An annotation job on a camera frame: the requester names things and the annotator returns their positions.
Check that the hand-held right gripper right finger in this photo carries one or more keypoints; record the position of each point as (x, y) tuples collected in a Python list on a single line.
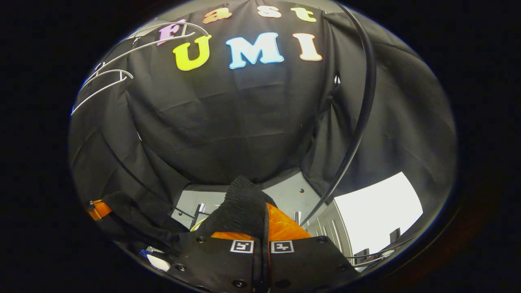
[(301, 264)]

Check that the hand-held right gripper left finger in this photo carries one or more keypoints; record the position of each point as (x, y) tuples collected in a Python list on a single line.
[(215, 264)]

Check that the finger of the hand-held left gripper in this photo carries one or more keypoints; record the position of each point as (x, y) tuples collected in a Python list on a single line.
[(99, 210)]

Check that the black knit garment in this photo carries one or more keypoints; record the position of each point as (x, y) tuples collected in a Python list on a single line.
[(240, 207)]

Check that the small white clothes hanger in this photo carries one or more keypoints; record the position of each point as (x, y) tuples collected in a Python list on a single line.
[(101, 90)]

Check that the large white clothes hanger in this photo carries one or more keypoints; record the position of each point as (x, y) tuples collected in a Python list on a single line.
[(154, 44)]

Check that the black clothes rack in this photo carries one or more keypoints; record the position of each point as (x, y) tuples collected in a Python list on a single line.
[(368, 81)]

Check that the grey ribbed metal box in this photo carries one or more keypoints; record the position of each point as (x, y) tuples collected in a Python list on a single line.
[(329, 232)]

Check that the black backdrop cloth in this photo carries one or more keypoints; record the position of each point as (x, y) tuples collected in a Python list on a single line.
[(244, 122)]

